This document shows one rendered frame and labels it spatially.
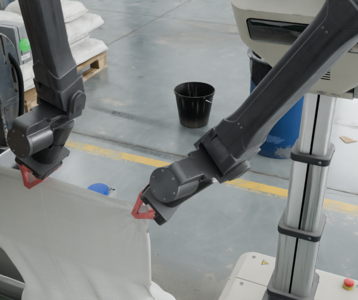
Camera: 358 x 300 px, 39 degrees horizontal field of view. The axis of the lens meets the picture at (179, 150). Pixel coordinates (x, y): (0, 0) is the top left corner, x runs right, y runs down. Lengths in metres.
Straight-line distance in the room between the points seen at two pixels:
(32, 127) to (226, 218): 1.93
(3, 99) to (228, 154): 0.59
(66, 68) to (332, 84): 0.66
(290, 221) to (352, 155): 1.95
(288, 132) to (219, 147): 2.41
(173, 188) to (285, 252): 0.88
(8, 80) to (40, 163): 0.26
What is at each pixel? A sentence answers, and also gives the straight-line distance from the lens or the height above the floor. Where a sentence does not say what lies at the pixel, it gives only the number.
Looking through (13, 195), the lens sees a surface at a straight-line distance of 1.16.
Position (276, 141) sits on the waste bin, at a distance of 3.21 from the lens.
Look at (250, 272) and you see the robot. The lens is 2.03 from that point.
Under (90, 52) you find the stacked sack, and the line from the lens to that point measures 4.54.
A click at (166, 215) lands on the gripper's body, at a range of 0.88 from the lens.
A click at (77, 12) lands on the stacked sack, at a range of 4.54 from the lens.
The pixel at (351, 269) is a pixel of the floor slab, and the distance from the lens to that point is 2.53.
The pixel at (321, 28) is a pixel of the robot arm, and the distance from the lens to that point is 0.60.
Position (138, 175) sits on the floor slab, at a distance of 3.07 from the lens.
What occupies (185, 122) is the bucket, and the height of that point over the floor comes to 0.04.
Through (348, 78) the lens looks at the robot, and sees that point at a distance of 1.23.
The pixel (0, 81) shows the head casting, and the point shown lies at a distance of 1.18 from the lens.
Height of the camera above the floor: 1.64
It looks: 29 degrees down
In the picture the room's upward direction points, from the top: straight up
